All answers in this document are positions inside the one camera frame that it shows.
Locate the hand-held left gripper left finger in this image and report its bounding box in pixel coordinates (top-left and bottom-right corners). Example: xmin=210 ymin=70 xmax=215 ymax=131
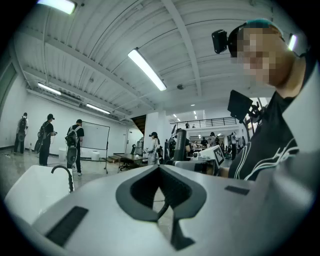
xmin=31 ymin=164 xmax=176 ymax=256

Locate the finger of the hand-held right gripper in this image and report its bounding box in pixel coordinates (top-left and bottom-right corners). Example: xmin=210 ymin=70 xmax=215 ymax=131
xmin=173 ymin=160 xmax=209 ymax=174

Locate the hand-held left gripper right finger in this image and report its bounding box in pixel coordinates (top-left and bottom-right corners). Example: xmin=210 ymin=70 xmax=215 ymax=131
xmin=159 ymin=149 xmax=319 ymax=256

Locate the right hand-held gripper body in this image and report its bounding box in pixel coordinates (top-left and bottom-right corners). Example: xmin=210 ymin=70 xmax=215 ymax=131
xmin=191 ymin=144 xmax=226 ymax=176

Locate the grey handheld shower head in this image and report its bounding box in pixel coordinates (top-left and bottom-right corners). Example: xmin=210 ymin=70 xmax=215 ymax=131
xmin=174 ymin=128 xmax=188 ymax=162

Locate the white bathtub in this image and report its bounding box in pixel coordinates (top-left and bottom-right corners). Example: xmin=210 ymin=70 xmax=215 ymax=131
xmin=4 ymin=164 xmax=75 ymax=226

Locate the person's right forearm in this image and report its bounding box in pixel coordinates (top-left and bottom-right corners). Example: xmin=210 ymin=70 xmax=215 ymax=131
xmin=218 ymin=166 xmax=232 ymax=179

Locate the black monitor on arm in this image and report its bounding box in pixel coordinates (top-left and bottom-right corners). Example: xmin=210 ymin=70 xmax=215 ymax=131
xmin=226 ymin=89 xmax=254 ymax=121

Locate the grey mesh office chair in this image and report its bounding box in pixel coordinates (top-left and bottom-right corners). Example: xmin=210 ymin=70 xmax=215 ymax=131
xmin=130 ymin=139 xmax=146 ymax=158

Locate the black curved faucet spout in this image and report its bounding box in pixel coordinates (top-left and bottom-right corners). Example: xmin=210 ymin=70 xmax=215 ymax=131
xmin=51 ymin=165 xmax=75 ymax=193

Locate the person's black printed t-shirt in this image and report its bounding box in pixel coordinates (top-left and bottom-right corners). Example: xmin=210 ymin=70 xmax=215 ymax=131
xmin=227 ymin=91 xmax=301 ymax=181

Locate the long wooden table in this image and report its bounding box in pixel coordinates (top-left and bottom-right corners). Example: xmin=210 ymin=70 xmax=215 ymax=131
xmin=113 ymin=152 xmax=151 ymax=173

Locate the dark staircase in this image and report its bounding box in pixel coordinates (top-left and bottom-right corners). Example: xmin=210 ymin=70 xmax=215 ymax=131
xmin=131 ymin=115 xmax=146 ymax=136

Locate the grey oval hanging pack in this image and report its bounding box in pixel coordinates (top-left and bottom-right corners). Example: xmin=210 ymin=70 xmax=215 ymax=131
xmin=66 ymin=146 xmax=78 ymax=165
xmin=34 ymin=138 xmax=45 ymax=155

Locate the whiteboard on black stand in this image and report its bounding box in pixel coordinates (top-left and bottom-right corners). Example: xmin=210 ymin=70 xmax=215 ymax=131
xmin=79 ymin=120 xmax=111 ymax=175

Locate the person's head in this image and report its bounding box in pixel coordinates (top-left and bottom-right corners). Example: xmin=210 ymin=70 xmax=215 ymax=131
xmin=228 ymin=17 xmax=310 ymax=100

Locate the ceiling tube light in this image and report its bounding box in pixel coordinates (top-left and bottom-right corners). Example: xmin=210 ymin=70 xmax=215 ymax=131
xmin=37 ymin=0 xmax=77 ymax=15
xmin=37 ymin=82 xmax=62 ymax=96
xmin=127 ymin=48 xmax=168 ymax=92
xmin=287 ymin=33 xmax=298 ymax=52
xmin=86 ymin=103 xmax=111 ymax=115

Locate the black head camera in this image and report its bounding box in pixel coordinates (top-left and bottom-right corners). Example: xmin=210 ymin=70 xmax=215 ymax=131
xmin=211 ymin=29 xmax=230 ymax=55

